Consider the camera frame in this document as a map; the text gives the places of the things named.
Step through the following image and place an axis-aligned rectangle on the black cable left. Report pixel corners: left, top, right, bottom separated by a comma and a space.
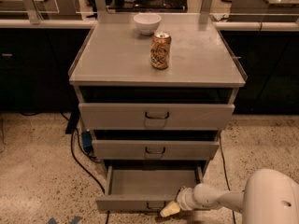
19, 110, 111, 224

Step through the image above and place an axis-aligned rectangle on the grey bracket post right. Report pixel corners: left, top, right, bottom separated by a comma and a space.
200, 0, 213, 14

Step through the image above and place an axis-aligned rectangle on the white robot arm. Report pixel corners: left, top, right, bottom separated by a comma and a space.
160, 169, 299, 224

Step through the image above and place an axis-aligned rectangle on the grey drawer cabinet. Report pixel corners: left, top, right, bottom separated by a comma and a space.
67, 12, 249, 189

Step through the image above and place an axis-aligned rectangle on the grey middle drawer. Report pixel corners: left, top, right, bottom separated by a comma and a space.
93, 140, 219, 161

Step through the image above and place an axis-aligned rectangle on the white ceramic bowl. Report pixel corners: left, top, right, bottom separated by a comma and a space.
134, 13, 162, 35

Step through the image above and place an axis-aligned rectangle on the blue box behind cabinet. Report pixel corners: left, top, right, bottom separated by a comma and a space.
81, 132, 93, 153

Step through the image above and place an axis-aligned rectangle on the grey top drawer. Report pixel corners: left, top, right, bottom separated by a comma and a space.
78, 103, 235, 131

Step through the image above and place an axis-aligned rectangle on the grey bottom drawer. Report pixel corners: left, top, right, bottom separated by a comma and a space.
96, 164, 202, 212

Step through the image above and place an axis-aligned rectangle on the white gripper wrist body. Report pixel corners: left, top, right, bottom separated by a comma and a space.
176, 186, 202, 211

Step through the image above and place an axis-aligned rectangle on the grey drawer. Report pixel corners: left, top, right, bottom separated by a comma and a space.
93, 140, 219, 161
96, 164, 202, 212
78, 103, 235, 131

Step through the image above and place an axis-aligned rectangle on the grey bracket post left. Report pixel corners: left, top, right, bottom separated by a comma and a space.
22, 0, 41, 25

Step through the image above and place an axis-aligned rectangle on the white horizontal rail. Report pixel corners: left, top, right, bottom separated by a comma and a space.
0, 20, 299, 32

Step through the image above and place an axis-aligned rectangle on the orange soda can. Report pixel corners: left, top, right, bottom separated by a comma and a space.
150, 31, 171, 70

